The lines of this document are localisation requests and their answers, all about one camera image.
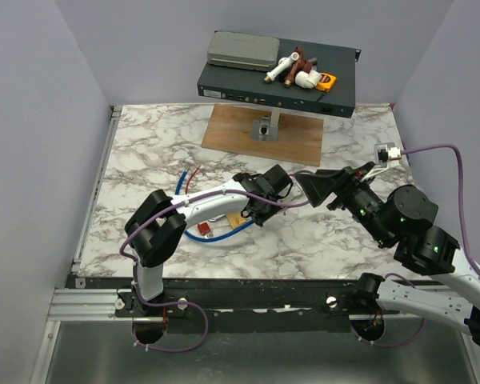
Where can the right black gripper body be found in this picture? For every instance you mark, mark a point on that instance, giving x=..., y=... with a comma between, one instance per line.
x=355, y=196

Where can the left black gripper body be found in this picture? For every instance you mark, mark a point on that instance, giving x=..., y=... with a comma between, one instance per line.
x=266, y=212

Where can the wooden base board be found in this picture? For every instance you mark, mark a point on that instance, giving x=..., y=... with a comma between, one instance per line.
x=299, y=138

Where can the brass padlock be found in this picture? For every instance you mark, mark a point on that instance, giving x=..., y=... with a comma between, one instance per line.
x=235, y=220

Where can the red cable padlock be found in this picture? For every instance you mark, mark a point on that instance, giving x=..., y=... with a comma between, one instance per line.
x=203, y=227

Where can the blue cable lock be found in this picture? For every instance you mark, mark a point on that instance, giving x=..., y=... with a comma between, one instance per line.
x=203, y=238

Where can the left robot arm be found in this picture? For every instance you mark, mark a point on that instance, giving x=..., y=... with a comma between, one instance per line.
x=157, y=226

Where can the white pvc elbow fitting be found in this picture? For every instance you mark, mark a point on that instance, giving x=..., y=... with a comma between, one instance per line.
x=307, y=80

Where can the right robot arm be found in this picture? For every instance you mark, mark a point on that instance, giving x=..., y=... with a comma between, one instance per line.
x=404, y=222

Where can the yellow tape measure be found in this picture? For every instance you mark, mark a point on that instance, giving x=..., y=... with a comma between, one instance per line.
x=326, y=82

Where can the white pvc pipe fitting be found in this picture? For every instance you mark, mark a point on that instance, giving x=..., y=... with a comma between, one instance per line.
x=283, y=64

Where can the brown pipe fitting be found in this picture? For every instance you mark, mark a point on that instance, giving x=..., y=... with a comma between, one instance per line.
x=301, y=64

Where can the dark grey pipe piece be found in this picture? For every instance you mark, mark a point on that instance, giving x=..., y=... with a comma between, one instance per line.
x=313, y=61

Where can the grey plastic tool case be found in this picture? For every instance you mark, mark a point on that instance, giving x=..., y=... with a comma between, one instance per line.
x=243, y=51

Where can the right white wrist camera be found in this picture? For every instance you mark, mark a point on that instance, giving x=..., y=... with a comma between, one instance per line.
x=387, y=156

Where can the metal bracket with lock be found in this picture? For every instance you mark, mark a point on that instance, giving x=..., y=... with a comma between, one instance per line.
x=264, y=130

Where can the black mounting base plate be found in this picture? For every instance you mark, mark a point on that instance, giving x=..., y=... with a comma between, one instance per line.
x=335, y=293

